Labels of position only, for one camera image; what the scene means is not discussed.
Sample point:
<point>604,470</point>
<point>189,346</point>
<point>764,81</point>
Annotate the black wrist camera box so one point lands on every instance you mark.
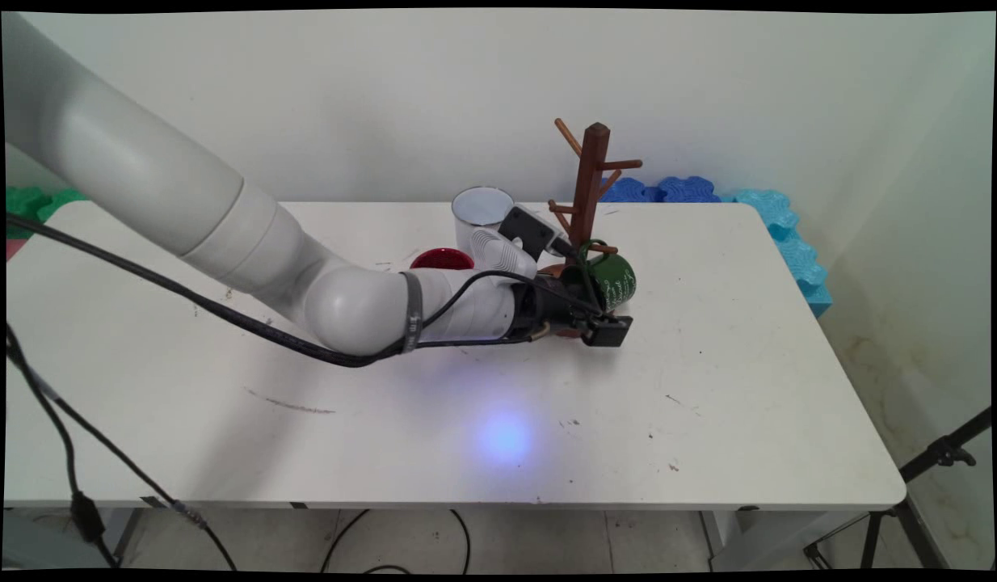
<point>531,229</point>

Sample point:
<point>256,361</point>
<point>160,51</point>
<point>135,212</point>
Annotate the green foam mat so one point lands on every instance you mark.
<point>26,206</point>

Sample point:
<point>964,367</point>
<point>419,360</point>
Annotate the grey metal table leg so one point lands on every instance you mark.
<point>128,533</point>

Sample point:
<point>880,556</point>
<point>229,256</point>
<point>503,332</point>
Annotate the white enamel mug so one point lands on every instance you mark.
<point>476,212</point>

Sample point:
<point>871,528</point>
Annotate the pink foam mat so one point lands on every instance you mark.
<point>14,248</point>

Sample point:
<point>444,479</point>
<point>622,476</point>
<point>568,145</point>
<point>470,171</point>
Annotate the light blue foam mat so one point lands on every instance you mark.
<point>797,255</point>

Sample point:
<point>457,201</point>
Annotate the black tripod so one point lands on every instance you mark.
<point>935,453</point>

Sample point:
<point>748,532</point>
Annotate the brown wooden mug tree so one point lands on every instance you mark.
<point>591,178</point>

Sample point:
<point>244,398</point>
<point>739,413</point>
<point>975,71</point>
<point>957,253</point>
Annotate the green enamel mug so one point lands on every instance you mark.
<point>618,279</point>

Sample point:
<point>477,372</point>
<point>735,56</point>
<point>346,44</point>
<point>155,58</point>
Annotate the red enamel mug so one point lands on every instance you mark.
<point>442,259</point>

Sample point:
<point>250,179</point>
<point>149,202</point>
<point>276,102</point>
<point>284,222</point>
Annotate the dark blue foam mat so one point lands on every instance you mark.
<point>660,191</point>

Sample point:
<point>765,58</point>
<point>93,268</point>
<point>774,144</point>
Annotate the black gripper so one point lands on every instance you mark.
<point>551,307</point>

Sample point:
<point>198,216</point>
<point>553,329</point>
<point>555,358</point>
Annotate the white ribbed camera mount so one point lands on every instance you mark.
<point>502,252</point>

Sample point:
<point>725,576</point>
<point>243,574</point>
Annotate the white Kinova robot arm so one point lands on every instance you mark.
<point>143,162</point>

